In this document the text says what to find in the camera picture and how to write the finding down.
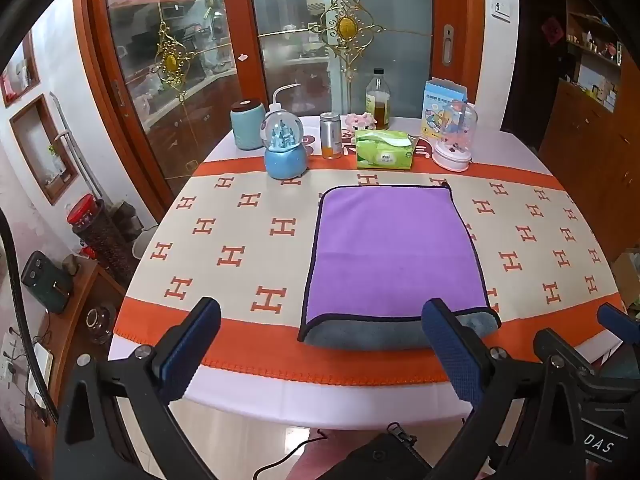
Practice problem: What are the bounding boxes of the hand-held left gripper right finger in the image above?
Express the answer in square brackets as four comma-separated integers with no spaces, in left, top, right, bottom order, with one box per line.
[421,297,590,480]

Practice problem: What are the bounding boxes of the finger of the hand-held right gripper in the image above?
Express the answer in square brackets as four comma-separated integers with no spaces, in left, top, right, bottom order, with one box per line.
[533,329,640,391]
[596,302,640,343]

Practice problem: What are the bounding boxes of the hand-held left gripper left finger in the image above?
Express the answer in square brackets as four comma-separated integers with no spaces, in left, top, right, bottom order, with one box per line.
[50,296,223,480]

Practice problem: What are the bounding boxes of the purple towel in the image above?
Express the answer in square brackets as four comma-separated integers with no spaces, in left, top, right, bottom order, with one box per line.
[297,183,502,351]

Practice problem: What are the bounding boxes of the cardboard box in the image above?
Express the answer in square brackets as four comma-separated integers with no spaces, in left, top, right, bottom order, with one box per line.
[611,250,640,311]

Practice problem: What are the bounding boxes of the round glass jar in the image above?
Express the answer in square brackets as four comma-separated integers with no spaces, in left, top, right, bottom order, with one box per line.
[84,302,117,345]

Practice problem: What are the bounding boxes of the white container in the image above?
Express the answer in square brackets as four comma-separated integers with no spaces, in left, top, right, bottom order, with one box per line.
[132,225,157,267]

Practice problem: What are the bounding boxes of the orange beige patterned table runner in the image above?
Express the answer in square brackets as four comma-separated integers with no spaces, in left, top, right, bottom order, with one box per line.
[114,162,626,387]

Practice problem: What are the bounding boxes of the wooden side cabinet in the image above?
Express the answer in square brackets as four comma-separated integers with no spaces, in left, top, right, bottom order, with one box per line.
[24,257,126,461]

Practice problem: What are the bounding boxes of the black zipper bag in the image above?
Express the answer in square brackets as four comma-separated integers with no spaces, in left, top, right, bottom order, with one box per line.
[320,422,441,480]

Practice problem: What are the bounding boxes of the jar with red lid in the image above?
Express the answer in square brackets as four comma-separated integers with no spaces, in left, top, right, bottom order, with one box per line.
[67,194,137,288]

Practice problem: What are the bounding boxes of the black kitchen appliance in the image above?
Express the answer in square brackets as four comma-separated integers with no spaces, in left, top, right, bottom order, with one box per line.
[21,251,75,315]

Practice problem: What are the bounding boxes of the wooden shelf cabinet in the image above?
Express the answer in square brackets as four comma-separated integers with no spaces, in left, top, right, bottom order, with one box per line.
[537,0,640,273]

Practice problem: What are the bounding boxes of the pink dome ornament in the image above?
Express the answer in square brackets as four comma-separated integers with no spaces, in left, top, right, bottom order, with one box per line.
[432,100,479,171]

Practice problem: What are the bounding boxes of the green tissue pack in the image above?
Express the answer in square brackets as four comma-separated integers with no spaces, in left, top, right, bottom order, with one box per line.
[354,129,418,171]

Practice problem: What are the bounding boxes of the blue snow globe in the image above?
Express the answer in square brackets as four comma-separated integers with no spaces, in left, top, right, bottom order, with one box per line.
[260,110,307,179]

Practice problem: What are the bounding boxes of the teal canister with brown lid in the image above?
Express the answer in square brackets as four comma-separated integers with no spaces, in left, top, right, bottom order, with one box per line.
[230,99,267,151]

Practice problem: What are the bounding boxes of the metal folding pole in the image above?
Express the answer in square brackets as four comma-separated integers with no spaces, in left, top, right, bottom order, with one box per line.
[49,91,107,201]

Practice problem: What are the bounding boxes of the pink flower ornament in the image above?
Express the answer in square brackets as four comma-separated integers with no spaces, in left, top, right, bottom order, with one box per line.
[344,112,376,133]

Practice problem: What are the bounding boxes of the small bottle with silver cap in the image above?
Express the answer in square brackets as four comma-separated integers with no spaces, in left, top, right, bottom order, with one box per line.
[320,111,343,160]

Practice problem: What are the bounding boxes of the blue printed carton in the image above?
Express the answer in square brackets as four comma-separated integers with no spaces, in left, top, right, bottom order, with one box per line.
[419,78,469,140]

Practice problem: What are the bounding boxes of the glass oil bottle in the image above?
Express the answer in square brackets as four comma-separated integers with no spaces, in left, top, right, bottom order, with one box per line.
[365,68,391,131]

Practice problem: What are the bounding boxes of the white bent-spout bottle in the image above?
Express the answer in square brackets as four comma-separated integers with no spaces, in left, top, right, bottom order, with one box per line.
[268,83,302,117]

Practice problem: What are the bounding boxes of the small gold door ornament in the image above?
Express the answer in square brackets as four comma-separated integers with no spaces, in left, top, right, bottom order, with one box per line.
[154,22,197,92]

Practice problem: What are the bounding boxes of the large gold door ornament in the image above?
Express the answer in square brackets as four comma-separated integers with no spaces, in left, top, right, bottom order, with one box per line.
[310,0,386,82]

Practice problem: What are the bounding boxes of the thin black cable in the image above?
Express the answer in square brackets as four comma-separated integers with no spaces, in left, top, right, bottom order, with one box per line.
[252,430,329,480]

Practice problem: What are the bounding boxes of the thick black cable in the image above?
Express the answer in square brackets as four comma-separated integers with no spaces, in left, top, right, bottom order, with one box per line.
[0,210,60,426]

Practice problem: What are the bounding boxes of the wooden wall niche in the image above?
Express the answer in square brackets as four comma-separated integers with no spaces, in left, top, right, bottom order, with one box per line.
[10,94,81,206]
[0,30,41,108]

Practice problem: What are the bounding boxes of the silver door handle plate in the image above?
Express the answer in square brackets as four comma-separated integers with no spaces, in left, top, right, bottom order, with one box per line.
[442,24,457,66]

